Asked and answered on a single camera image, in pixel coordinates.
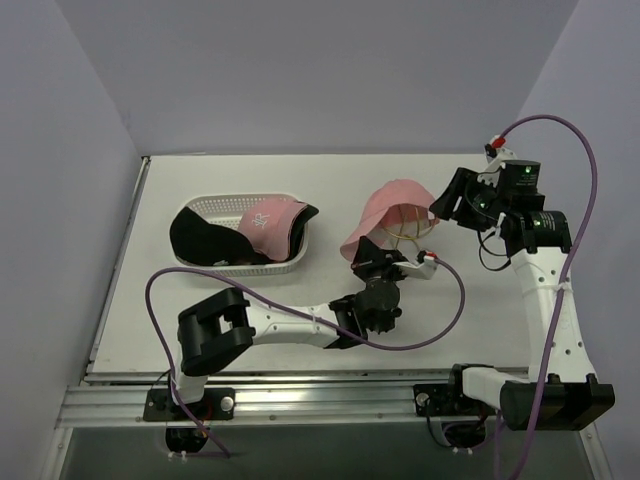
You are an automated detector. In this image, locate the plain pink baseball cap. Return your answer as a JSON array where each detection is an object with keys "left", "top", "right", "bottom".
[{"left": 340, "top": 179, "right": 435, "bottom": 262}]

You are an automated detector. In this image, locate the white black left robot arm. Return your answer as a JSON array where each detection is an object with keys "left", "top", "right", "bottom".
[{"left": 165, "top": 237, "right": 408, "bottom": 419}]

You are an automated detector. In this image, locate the white perforated plastic basket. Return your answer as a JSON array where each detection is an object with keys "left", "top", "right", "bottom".
[{"left": 173, "top": 193, "right": 310, "bottom": 277}]

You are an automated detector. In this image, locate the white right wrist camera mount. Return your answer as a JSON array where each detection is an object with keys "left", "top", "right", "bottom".
[{"left": 477, "top": 135, "right": 518, "bottom": 187}]

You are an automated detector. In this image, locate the gold wire hat stand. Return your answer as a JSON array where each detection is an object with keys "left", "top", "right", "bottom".
[{"left": 380, "top": 204, "right": 439, "bottom": 253}]

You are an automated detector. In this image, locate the aluminium mounting rail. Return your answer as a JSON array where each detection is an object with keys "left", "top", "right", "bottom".
[{"left": 54, "top": 367, "right": 596, "bottom": 429}]

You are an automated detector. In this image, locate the pink cap with white logo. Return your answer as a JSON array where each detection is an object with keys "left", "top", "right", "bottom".
[{"left": 237, "top": 198, "right": 307, "bottom": 262}]

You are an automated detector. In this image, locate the black baseball cap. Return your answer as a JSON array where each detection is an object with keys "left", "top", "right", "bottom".
[{"left": 169, "top": 202, "right": 319, "bottom": 267}]

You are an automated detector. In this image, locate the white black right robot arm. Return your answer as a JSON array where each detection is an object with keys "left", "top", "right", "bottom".
[{"left": 429, "top": 160, "right": 615, "bottom": 431}]

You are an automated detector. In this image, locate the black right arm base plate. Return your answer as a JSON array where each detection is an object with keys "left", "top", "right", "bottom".
[{"left": 413, "top": 383, "right": 496, "bottom": 418}]

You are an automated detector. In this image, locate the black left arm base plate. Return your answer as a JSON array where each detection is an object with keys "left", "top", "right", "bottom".
[{"left": 143, "top": 385, "right": 236, "bottom": 422}]

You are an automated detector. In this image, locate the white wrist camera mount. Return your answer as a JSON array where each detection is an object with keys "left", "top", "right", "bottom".
[
  {"left": 395, "top": 250, "right": 438, "bottom": 280},
  {"left": 477, "top": 135, "right": 518, "bottom": 187}
]

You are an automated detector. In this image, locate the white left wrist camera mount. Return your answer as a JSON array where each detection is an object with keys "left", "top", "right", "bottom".
[{"left": 395, "top": 250, "right": 438, "bottom": 280}]

